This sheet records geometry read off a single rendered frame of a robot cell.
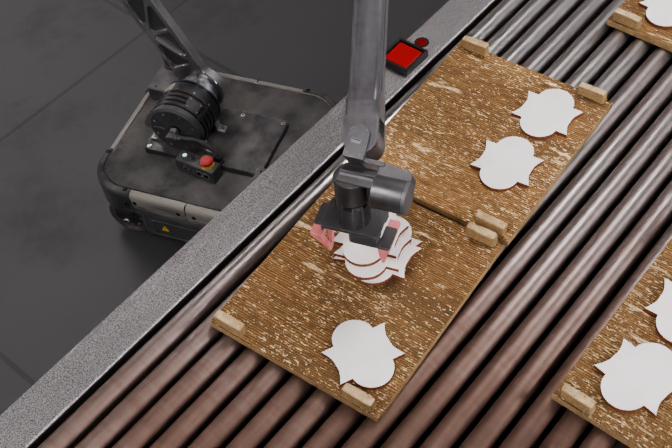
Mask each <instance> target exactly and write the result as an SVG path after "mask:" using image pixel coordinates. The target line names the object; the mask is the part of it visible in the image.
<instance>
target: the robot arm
mask: <svg viewBox="0 0 672 448"><path fill-rule="evenodd" d="M388 6H389V0H354V4H353V22H352V40H351V59H350V77H349V89H348V94H347V98H346V111H345V115H344V117H343V134H342V139H343V143H344V145H345V147H344V150H343V153H342V156H343V157H344V158H345V159H346V160H347V161H348V162H347V163H344V164H341V165H340V166H338V167H337V168H336V169H335V170H334V172H333V183H334V192H335V197H333V198H332V199H331V201H330V203H327V202H323V203H322V204H321V206H320V208H319V210H318V213H317V215H316V217H315V219H314V224H313V226H312V228H311V231H310V234H311V236H313V237H314V238H315V239H317V240H318V241H319V242H321V243H322V244H323V245H325V246H326V247H327V248H328V249H329V250H330V251H331V250H332V248H333V245H334V231H339V232H343V233H347V234H349V241H350V242H352V243H356V244H360V245H365V246H369V247H373V248H377V249H378V253H379V256H380V259H381V261H382V263H385V260H386V258H387V255H388V254H389V252H390V250H391V248H392V245H393V243H394V240H395V238H396V235H397V233H398V230H399V228H400V226H401V223H400V221H397V220H392V219H390V220H389V223H388V225H387V226H386V227H385V230H384V232H383V235H382V237H381V231H382V229H383V226H384V224H385V223H386V222H387V220H388V217H389V212H391V213H396V214H400V215H404V216H406V215H407V214H408V212H409V210H410V207H411V204H412V201H413V196H414V189H415V184H416V179H415V177H414V176H413V175H412V173H411V172H410V171H408V170H407V169H402V168H398V167H395V166H392V165H389V164H386V163H385V162H381V161H378V160H379V159H380V158H381V157H382V155H383V154H384V151H385V143H386V125H385V95H384V90H385V69H386V48H387V27H388ZM326 230H328V236H329V240H328V239H327V237H326V236H325V232H326Z"/></svg>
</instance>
